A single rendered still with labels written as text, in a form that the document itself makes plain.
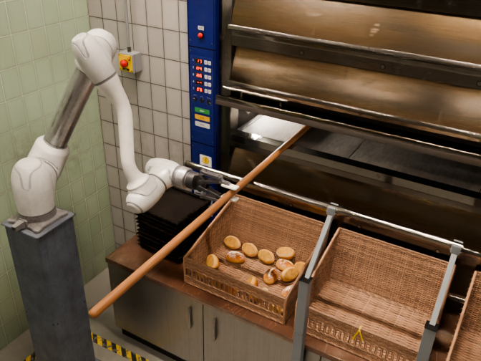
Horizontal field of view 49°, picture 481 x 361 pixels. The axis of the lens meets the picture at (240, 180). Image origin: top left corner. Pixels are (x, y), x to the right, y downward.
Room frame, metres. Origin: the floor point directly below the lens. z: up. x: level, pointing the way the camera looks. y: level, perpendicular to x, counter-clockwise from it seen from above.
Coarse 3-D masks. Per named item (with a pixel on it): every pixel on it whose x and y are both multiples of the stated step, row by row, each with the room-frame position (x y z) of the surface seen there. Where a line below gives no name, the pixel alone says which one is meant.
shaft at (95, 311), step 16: (304, 128) 2.47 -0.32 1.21; (288, 144) 2.29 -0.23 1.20; (272, 160) 2.13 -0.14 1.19; (208, 208) 1.69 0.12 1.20; (192, 224) 1.58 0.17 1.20; (176, 240) 1.49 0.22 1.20; (160, 256) 1.40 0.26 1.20; (144, 272) 1.32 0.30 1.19; (128, 288) 1.25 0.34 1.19; (96, 304) 1.16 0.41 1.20
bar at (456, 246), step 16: (224, 176) 2.03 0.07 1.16; (240, 176) 2.01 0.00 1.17; (272, 192) 1.91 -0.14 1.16; (288, 192) 1.88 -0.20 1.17; (336, 208) 1.77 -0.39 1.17; (384, 224) 1.67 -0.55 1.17; (320, 240) 1.71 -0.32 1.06; (432, 240) 1.59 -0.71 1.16; (448, 240) 1.57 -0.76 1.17; (448, 272) 1.49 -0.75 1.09; (304, 288) 1.58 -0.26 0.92; (304, 304) 1.58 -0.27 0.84; (304, 320) 1.58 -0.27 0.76; (432, 320) 1.38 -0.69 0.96; (304, 336) 1.59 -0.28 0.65; (432, 336) 1.34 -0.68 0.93
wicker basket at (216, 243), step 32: (224, 224) 2.31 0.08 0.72; (256, 224) 2.29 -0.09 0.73; (288, 224) 2.22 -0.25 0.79; (320, 224) 2.15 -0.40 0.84; (192, 256) 2.05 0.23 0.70; (224, 256) 2.20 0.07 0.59; (256, 256) 2.21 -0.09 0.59; (320, 256) 2.05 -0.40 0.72; (224, 288) 1.89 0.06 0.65; (256, 288) 1.80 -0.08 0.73
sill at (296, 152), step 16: (256, 144) 2.38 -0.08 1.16; (272, 144) 2.34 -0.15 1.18; (320, 160) 2.21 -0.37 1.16; (336, 160) 2.17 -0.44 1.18; (352, 160) 2.18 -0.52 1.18; (368, 176) 2.09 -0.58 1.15; (384, 176) 2.06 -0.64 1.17; (400, 176) 2.04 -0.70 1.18; (416, 176) 2.04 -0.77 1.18; (432, 192) 1.95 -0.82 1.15; (448, 192) 1.92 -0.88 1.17; (464, 192) 1.91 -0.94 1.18
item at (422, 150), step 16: (256, 112) 2.21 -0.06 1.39; (272, 112) 2.17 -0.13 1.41; (304, 112) 2.22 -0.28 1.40; (320, 112) 2.25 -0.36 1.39; (320, 128) 2.06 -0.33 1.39; (336, 128) 2.03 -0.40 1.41; (384, 128) 2.08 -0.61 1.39; (400, 144) 1.89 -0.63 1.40; (448, 144) 1.93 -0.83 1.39; (464, 144) 1.95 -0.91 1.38; (464, 160) 1.77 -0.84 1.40; (480, 160) 1.75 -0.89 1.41
